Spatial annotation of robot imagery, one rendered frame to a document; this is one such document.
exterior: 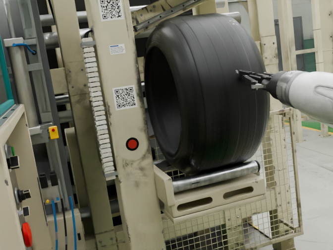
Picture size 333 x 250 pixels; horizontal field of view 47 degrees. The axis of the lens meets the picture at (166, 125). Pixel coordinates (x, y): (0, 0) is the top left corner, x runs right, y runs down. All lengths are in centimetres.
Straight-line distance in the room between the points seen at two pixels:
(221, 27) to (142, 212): 69
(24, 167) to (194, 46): 61
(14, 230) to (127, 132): 89
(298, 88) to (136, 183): 68
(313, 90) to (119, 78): 66
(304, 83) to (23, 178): 68
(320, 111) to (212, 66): 43
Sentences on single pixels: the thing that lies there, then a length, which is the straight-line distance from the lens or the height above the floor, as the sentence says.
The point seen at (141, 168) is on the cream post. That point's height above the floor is 97.
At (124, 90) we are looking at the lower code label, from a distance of 129.
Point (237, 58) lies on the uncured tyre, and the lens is 123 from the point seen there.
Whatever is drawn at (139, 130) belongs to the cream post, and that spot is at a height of 110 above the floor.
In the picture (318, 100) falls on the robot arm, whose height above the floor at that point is 120.
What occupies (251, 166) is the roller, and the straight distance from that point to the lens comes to 141.
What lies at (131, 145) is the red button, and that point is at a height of 106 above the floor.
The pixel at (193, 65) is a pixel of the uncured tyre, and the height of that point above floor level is 129.
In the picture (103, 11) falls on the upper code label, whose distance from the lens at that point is 129.
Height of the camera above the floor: 132
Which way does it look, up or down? 9 degrees down
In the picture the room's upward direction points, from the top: 8 degrees counter-clockwise
